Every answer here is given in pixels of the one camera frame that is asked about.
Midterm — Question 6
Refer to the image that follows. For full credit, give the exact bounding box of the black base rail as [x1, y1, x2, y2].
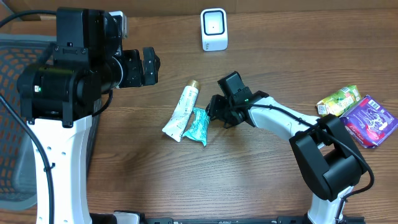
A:
[133, 215, 366, 224]

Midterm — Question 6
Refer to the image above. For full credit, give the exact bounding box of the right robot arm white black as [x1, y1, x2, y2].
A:
[206, 72, 372, 223]

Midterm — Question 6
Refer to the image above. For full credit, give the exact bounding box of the green juice pouch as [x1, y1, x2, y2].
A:
[317, 85, 361, 116]

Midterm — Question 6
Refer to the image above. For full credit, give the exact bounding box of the black mesh basket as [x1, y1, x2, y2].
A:
[0, 33, 100, 212]

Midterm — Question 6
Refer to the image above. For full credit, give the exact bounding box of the white tube gold cap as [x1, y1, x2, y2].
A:
[162, 80, 200, 142]

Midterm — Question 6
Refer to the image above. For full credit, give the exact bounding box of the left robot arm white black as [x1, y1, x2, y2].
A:
[17, 7, 160, 223]

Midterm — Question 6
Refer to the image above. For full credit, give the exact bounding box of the teal snack wrapper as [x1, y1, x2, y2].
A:
[183, 108, 210, 147]

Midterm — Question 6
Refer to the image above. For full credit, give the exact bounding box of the purple pad package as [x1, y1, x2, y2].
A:
[340, 95, 397, 148]

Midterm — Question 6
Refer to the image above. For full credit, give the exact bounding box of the white barcode scanner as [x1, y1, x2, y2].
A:
[200, 8, 228, 52]

